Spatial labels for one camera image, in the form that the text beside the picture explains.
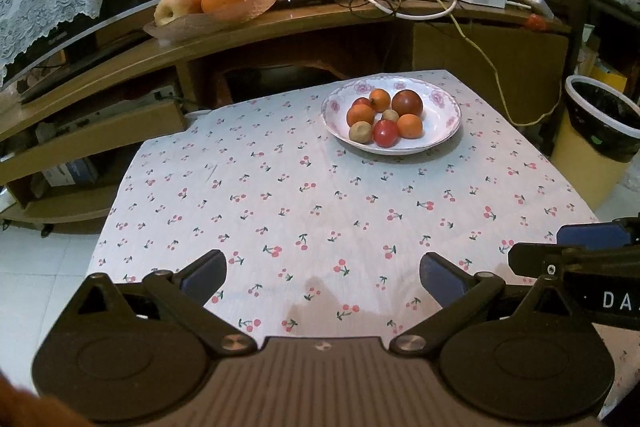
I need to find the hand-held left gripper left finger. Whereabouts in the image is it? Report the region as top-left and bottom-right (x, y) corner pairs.
(65, 249), (258, 355)

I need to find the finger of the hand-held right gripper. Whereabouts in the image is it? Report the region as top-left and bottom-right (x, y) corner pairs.
(556, 217), (640, 253)
(508, 243), (640, 280)

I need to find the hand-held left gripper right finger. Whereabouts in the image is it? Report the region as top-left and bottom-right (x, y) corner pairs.
(390, 252), (586, 355)

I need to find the white floral plate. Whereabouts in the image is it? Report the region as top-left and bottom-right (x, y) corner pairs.
(321, 77), (462, 156)

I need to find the large dark red tomato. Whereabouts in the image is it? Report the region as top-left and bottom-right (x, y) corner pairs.
(391, 89), (424, 118)

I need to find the yellow trash bin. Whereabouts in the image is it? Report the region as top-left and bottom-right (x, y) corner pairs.
(550, 75), (640, 210)

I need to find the cherry print tablecloth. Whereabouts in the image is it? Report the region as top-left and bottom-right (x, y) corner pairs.
(87, 69), (640, 427)

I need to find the black trash bag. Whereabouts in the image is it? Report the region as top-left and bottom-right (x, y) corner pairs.
(566, 76), (640, 162)

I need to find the blue cardboard box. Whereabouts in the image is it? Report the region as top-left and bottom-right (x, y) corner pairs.
(42, 157), (99, 188)

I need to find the glass dish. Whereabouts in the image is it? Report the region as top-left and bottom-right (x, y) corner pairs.
(143, 0), (281, 42)

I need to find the yellow apple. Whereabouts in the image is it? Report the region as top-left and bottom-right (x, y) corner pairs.
(154, 0), (203, 26)

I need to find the yellow cable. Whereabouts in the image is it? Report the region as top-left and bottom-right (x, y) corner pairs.
(450, 7), (567, 126)

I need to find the white cable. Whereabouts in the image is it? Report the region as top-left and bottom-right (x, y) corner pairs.
(340, 0), (458, 22)

